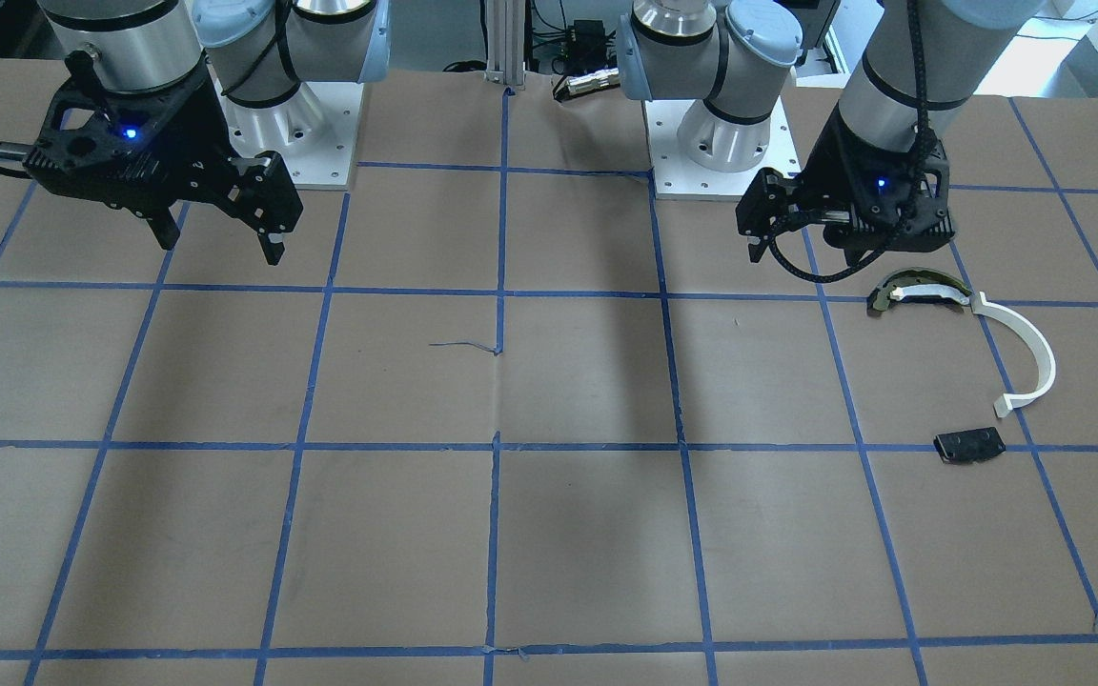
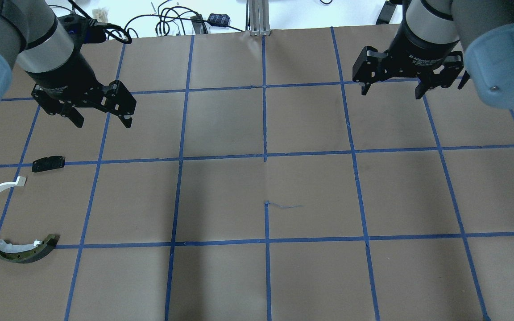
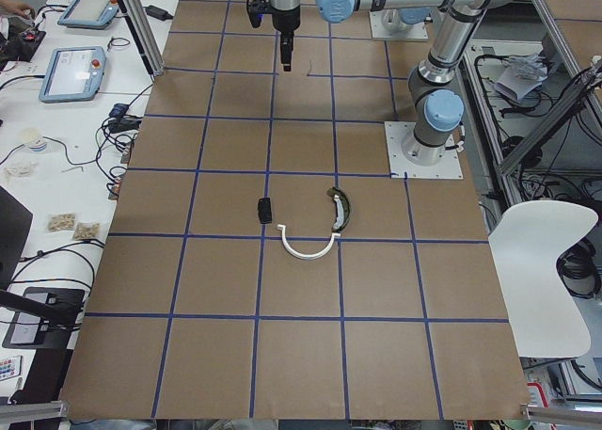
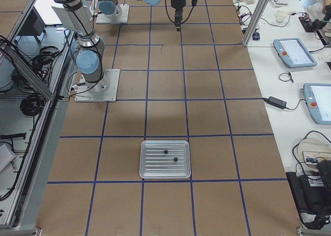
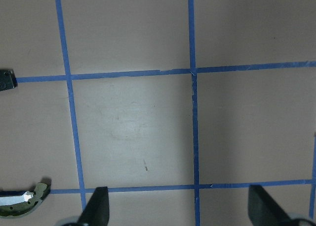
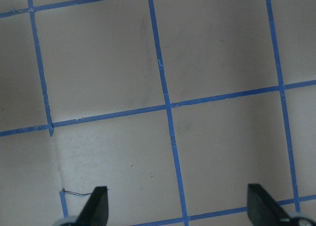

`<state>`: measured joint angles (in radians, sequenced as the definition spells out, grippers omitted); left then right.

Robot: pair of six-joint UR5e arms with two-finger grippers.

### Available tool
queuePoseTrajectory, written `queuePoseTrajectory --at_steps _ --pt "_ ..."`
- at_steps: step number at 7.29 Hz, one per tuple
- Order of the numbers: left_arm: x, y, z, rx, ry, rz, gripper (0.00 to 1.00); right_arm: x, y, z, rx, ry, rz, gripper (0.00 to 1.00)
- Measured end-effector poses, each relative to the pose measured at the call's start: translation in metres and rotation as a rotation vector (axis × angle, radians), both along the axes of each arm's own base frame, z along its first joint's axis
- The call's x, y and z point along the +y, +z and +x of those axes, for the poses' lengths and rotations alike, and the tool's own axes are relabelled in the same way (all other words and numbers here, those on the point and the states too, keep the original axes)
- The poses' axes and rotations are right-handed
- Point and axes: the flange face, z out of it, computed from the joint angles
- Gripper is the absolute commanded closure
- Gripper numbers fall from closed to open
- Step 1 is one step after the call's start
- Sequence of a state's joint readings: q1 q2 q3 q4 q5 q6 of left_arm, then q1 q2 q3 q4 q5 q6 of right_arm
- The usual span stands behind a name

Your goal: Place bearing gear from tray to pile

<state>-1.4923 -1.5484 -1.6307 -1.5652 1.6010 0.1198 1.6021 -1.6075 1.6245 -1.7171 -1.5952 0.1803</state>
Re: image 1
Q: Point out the black curved metal part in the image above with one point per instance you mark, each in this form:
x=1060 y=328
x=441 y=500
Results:
x=917 y=285

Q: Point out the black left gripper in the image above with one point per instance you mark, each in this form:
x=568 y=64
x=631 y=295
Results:
x=827 y=162

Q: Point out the small black flat plate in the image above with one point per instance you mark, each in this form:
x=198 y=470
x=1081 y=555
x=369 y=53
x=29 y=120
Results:
x=969 y=446

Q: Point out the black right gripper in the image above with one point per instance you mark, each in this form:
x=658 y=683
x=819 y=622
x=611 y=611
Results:
x=209 y=140

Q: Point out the loose blue tape thread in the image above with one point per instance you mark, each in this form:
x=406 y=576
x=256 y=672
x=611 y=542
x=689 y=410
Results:
x=492 y=350

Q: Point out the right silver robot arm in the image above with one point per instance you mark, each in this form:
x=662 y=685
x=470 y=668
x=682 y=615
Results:
x=257 y=52

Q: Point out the white curved plastic part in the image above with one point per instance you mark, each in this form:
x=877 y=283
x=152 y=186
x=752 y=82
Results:
x=1033 y=339

